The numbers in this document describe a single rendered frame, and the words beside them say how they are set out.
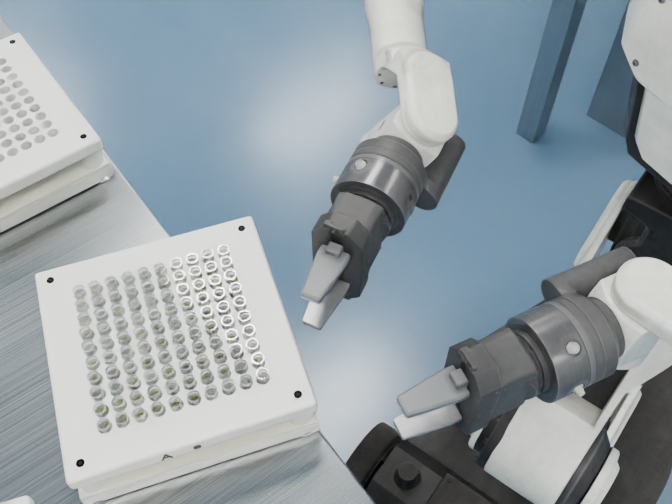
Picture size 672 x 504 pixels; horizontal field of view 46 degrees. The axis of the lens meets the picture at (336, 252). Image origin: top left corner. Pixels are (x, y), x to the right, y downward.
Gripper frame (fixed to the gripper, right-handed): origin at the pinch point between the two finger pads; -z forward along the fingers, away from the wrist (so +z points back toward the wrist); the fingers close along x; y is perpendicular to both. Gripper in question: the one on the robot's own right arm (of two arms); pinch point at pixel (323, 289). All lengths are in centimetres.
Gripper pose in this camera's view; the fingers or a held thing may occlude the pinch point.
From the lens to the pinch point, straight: 79.3
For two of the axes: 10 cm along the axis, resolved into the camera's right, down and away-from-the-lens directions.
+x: 0.0, 5.6, 8.3
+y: -9.1, -3.5, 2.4
